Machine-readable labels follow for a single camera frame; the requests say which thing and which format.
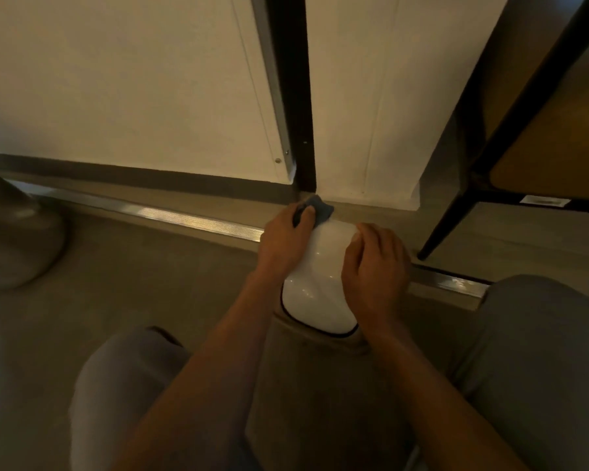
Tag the person's left hand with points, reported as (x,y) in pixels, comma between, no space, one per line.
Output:
(284,245)

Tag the person's right hand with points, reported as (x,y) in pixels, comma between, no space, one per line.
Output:
(375,284)

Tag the dark blue cloth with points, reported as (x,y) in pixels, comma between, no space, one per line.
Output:
(321,210)

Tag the person's right forearm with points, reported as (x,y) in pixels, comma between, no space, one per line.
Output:
(446,412)

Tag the person's left forearm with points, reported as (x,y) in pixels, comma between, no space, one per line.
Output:
(201,387)

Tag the metal floor threshold strip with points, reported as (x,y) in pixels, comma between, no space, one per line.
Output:
(176,218)

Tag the grey baseboard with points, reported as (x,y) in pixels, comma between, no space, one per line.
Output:
(127,174)

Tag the white sticker label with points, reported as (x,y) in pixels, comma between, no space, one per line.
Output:
(546,200)

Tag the brown bench with sticker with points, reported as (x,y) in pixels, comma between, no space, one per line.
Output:
(554,122)

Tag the silver cylinder planter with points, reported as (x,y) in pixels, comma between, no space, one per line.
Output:
(14,245)

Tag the black wall post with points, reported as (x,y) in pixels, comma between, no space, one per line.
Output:
(294,93)

